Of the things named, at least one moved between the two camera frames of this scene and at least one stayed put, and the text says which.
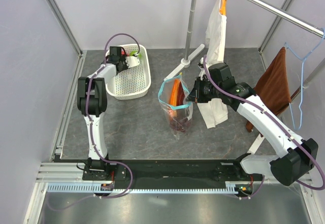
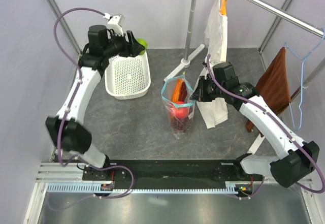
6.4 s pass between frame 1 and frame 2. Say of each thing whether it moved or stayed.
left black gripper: moved
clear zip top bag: stayed
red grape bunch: stayed
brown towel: stayed
